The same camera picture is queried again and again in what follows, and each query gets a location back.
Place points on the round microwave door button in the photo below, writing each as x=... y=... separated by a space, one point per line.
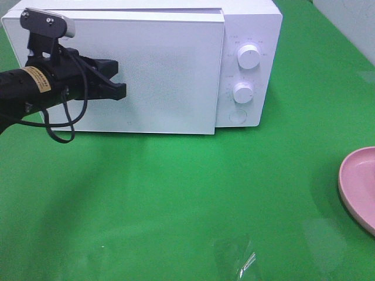
x=238 y=116

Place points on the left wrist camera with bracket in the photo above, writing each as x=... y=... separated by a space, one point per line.
x=45 y=29

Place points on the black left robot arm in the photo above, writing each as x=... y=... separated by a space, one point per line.
x=41 y=85

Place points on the white microwave knob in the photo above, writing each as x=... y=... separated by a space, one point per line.
x=248 y=56
x=243 y=93

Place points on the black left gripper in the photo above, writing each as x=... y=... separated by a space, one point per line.
x=73 y=77

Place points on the white microwave oven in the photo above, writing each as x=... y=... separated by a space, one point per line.
x=245 y=22

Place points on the pink round plate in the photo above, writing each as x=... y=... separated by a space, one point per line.
x=356 y=186

